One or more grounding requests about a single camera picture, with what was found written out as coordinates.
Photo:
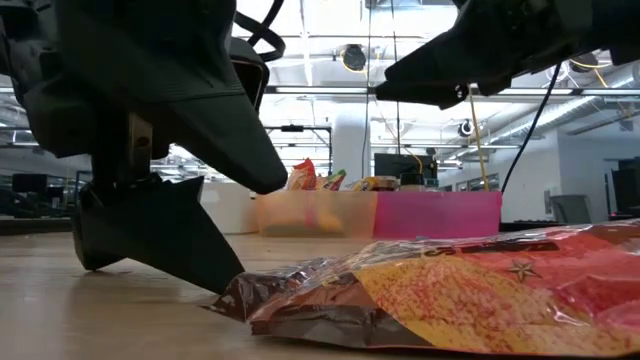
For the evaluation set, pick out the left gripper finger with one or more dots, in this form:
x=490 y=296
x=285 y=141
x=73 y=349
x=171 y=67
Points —
x=150 y=225
x=175 y=75

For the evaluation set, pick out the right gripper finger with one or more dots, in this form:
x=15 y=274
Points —
x=440 y=65

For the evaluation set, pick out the purple label spice bottle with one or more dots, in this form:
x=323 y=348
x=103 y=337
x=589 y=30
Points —
x=412 y=179

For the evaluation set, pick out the green and red ramen pack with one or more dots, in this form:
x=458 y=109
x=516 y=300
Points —
x=336 y=180

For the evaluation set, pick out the orange ramen pack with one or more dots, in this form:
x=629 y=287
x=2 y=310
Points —
x=302 y=175

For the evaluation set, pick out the taco mix packet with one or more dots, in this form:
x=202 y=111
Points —
x=450 y=300

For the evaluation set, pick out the small black ceiling reel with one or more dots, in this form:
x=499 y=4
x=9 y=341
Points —
x=465 y=128

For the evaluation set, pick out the white plastic bin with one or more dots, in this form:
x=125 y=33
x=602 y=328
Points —
x=227 y=207

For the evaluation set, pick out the black monitor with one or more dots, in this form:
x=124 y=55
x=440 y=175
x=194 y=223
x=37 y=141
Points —
x=625 y=190
x=395 y=165

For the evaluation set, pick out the white building column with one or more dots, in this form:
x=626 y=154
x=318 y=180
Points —
x=350 y=145

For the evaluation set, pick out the pink plastic bin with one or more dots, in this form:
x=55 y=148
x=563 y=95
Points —
x=435 y=215

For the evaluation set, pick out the orange plastic bin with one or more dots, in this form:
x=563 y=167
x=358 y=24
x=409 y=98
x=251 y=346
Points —
x=315 y=212

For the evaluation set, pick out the grey chair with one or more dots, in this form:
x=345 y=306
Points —
x=570 y=210

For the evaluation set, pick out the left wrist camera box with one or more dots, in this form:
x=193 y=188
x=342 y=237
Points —
x=255 y=70

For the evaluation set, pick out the black metal rig frame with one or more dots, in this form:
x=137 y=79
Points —
x=300 y=129

